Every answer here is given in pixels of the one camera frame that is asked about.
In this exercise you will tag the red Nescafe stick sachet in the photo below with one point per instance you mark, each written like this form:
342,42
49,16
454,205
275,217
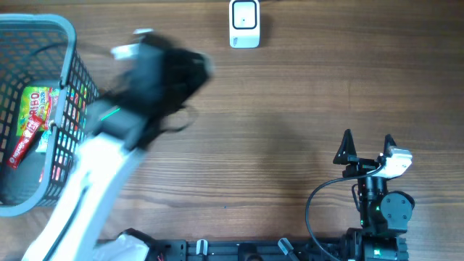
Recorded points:
31,128

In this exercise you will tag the white barcode scanner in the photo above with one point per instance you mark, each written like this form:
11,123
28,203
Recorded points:
244,24

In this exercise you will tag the grey plastic shopping basket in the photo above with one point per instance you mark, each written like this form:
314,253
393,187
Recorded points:
40,50

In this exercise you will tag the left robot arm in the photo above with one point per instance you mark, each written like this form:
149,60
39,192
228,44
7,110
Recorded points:
121,125

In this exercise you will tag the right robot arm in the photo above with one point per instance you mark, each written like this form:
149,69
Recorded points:
384,214

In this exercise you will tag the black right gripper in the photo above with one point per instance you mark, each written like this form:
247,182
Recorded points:
346,154

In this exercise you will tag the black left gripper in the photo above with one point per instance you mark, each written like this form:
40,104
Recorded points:
168,67

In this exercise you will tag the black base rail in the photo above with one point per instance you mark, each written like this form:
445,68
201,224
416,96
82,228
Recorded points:
135,245

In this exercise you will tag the Haribo gummy bag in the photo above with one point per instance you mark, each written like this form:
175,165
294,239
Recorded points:
37,100

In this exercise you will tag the teal tissue pack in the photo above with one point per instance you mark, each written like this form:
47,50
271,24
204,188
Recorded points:
44,141

